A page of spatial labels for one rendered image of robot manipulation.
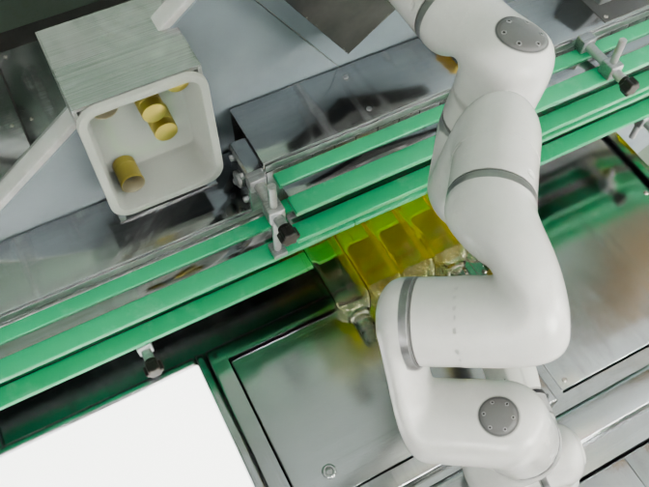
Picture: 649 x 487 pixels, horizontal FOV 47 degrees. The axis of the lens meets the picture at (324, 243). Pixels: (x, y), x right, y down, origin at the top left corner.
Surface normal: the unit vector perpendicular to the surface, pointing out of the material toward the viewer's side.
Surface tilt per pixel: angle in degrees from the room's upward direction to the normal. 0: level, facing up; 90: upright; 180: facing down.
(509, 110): 94
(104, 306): 90
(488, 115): 109
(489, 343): 57
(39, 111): 90
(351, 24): 1
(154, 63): 90
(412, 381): 40
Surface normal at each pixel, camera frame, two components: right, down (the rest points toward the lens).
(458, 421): -0.39, -0.23
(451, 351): -0.29, 0.55
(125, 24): 0.00, -0.53
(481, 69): -0.74, 0.37
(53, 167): 0.47, 0.75
